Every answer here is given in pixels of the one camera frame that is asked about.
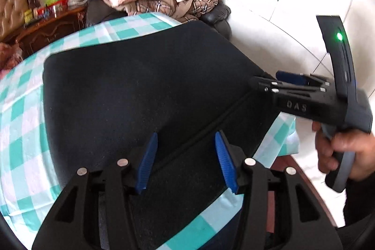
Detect beige plaid quilt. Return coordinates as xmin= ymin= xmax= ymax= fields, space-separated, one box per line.
xmin=123 ymin=0 xmax=223 ymax=23

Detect black pants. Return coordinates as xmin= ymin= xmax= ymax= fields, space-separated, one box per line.
xmin=42 ymin=20 xmax=282 ymax=250

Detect red floral blanket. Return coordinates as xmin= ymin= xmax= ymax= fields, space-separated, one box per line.
xmin=0 ymin=42 xmax=24 ymax=72

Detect tufted leather headboard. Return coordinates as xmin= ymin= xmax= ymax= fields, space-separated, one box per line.
xmin=0 ymin=0 xmax=41 ymax=42

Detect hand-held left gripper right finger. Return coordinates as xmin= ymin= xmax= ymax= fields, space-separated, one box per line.
xmin=215 ymin=131 xmax=344 ymax=250

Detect teal checked bed sheet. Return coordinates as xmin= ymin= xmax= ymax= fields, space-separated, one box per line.
xmin=0 ymin=12 xmax=299 ymax=250

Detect red blue small box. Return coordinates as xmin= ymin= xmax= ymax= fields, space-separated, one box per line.
xmin=34 ymin=5 xmax=56 ymax=18

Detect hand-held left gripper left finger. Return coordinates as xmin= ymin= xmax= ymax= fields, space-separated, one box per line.
xmin=32 ymin=132 xmax=159 ymax=250

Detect carved wooden nightstand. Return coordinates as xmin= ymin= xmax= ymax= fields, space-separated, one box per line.
xmin=15 ymin=5 xmax=87 ymax=59

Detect person's right hand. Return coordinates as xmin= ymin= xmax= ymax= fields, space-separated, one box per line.
xmin=312 ymin=121 xmax=375 ymax=181

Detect person's right forearm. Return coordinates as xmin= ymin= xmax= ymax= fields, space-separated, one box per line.
xmin=343 ymin=177 xmax=375 ymax=228

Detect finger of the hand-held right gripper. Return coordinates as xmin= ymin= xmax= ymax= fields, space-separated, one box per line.
xmin=249 ymin=76 xmax=333 ymax=99
xmin=275 ymin=70 xmax=331 ymax=87

